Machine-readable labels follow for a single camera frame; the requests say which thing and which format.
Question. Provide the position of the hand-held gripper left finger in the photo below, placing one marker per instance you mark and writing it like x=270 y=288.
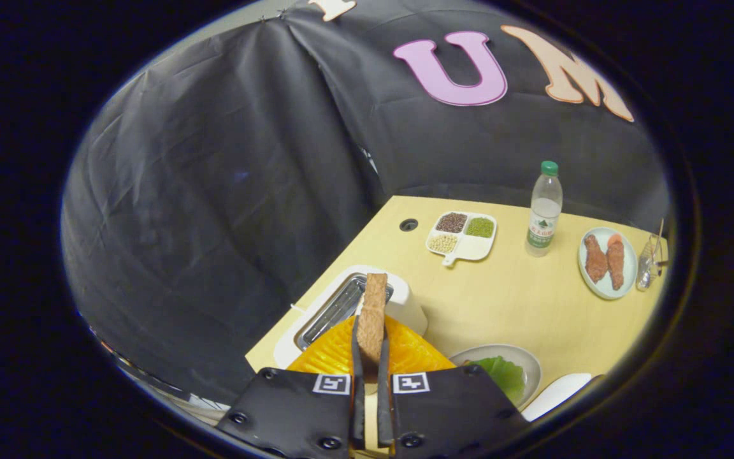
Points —
x=290 y=414

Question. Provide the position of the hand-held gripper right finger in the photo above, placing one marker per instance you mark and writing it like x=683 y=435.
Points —
x=456 y=414

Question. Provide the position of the brown bread slice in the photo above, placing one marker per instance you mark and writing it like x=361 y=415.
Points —
x=372 y=312

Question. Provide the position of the green lettuce leaf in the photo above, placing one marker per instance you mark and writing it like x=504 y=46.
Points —
x=501 y=376

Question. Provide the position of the grey plate with lettuce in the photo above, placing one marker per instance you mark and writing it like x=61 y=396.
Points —
x=529 y=366

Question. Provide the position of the plain white plate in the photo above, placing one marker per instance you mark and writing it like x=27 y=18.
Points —
x=555 y=395

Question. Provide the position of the white toaster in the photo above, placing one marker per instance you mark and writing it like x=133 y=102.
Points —
x=406 y=303

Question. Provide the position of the white divided dish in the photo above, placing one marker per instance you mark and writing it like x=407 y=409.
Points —
x=472 y=248

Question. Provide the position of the pile of yellow soybeans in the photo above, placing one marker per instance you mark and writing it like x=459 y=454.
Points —
x=442 y=243

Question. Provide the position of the pile of green beans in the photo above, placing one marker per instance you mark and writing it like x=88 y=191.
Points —
x=480 y=227

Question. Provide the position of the pile of dark red beans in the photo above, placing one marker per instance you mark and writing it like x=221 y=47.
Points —
x=452 y=222

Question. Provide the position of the brown fried meat piece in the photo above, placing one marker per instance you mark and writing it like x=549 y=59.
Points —
x=615 y=262
x=595 y=260

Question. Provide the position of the clear water bottle green cap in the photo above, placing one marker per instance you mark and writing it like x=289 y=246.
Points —
x=544 y=217

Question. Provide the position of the light blue plate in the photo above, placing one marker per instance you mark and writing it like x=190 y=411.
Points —
x=629 y=255

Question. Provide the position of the black backdrop cloth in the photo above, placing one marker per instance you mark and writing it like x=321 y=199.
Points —
x=214 y=191

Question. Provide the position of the clear glass holder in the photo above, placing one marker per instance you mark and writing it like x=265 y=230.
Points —
x=647 y=268

